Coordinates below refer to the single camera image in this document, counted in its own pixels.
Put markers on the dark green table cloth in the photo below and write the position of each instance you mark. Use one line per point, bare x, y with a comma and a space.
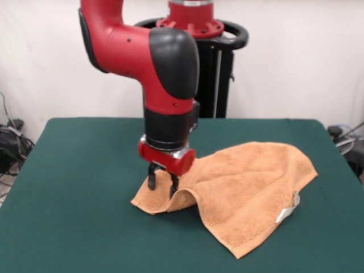
71, 199

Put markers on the orange terry towel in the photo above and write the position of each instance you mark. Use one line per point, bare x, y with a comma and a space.
241, 185

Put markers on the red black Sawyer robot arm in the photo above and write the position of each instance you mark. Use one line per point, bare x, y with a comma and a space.
128, 51

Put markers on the black bulky object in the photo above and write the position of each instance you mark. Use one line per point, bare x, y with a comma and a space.
357, 162

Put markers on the black power adapter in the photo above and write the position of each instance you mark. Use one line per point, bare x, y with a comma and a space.
335, 130
18, 123

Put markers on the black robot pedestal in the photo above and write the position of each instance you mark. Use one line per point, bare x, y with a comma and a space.
210, 85

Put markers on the grey round disc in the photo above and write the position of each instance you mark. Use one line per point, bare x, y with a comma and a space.
345, 145

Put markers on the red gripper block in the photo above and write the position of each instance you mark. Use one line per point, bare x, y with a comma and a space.
162, 157

